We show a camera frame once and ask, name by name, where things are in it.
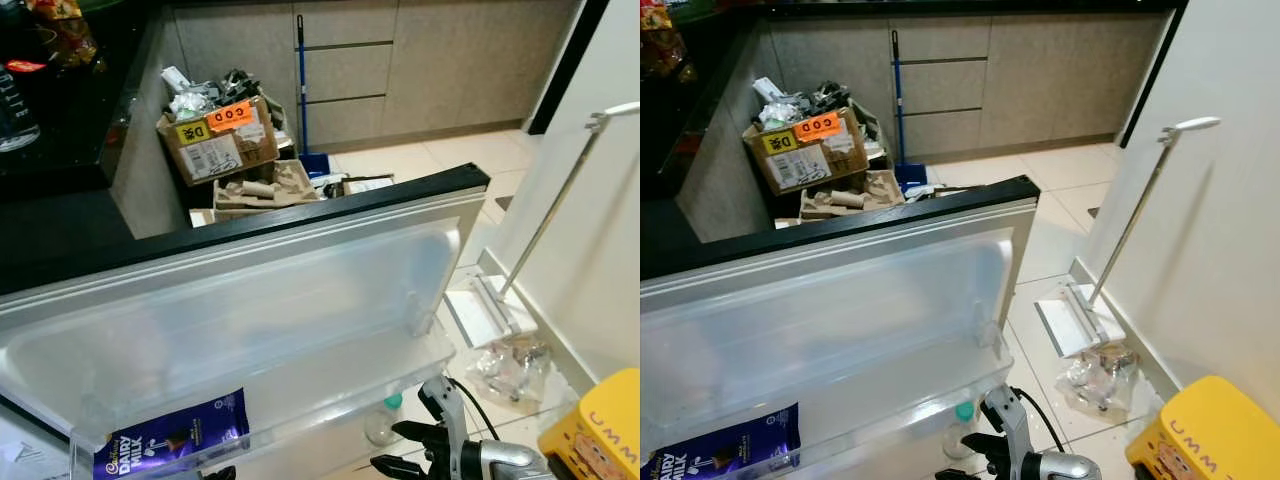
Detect grey fridge door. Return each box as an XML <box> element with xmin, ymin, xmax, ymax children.
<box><xmin>640</xmin><ymin>174</ymin><xmax>1044</xmax><ymax>480</ymax></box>
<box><xmin>0</xmin><ymin>162</ymin><xmax>492</xmax><ymax>480</ymax></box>

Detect clear plastic bag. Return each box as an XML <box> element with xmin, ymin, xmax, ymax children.
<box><xmin>468</xmin><ymin>334</ymin><xmax>554</xmax><ymax>408</ymax></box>
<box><xmin>1057</xmin><ymin>342</ymin><xmax>1143</xmax><ymax>415</ymax></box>

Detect yellow plastic stool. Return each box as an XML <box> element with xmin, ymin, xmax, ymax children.
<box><xmin>1124</xmin><ymin>374</ymin><xmax>1280</xmax><ymax>480</ymax></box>
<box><xmin>537</xmin><ymin>367</ymin><xmax>641</xmax><ymax>480</ymax></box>

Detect purple chocolate bar pack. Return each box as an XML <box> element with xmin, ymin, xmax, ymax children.
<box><xmin>647</xmin><ymin>401</ymin><xmax>802</xmax><ymax>480</ymax></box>
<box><xmin>92</xmin><ymin>387</ymin><xmax>252</xmax><ymax>480</ymax></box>

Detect white flat mop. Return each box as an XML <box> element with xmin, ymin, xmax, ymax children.
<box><xmin>442</xmin><ymin>100</ymin><xmax>641</xmax><ymax>352</ymax></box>
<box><xmin>1034</xmin><ymin>116</ymin><xmax>1224</xmax><ymax>360</ymax></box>

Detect brown pulp packaging tray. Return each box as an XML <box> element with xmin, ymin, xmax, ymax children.
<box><xmin>212</xmin><ymin>157</ymin><xmax>323</xmax><ymax>214</ymax></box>
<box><xmin>798</xmin><ymin>167</ymin><xmax>908</xmax><ymax>224</ymax></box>

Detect cardboard box yellow label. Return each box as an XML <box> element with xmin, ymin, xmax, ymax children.
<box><xmin>156</xmin><ymin>95</ymin><xmax>282</xmax><ymax>189</ymax></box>
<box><xmin>741</xmin><ymin>107</ymin><xmax>870</xmax><ymax>197</ymax></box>

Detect black top kitchen counter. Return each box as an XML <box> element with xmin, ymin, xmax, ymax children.
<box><xmin>640</xmin><ymin>0</ymin><xmax>773</xmax><ymax>283</ymax></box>
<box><xmin>0</xmin><ymin>0</ymin><xmax>169</xmax><ymax>271</ymax></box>

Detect grey kitchen base cabinets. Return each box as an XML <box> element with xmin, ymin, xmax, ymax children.
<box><xmin>760</xmin><ymin>0</ymin><xmax>1188</xmax><ymax>168</ymax></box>
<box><xmin>165</xmin><ymin>0</ymin><xmax>583</xmax><ymax>158</ymax></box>

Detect grey black clutter pile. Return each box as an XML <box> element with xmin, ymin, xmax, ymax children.
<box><xmin>748</xmin><ymin>77</ymin><xmax>853</xmax><ymax>133</ymax></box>
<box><xmin>160</xmin><ymin>64</ymin><xmax>267</xmax><ymax>123</ymax></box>

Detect yellow red snack bag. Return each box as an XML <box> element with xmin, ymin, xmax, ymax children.
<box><xmin>24</xmin><ymin>0</ymin><xmax>100</xmax><ymax>71</ymax></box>
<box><xmin>640</xmin><ymin>0</ymin><xmax>693</xmax><ymax>83</ymax></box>

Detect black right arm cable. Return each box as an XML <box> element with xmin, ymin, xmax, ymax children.
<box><xmin>1008</xmin><ymin>386</ymin><xmax>1063</xmax><ymax>453</ymax></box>
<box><xmin>445</xmin><ymin>376</ymin><xmax>503</xmax><ymax>443</ymax></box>

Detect blue handled broom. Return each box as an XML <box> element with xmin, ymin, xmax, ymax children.
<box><xmin>889</xmin><ymin>29</ymin><xmax>931</xmax><ymax>194</ymax></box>
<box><xmin>294</xmin><ymin>13</ymin><xmax>333</xmax><ymax>180</ymax></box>

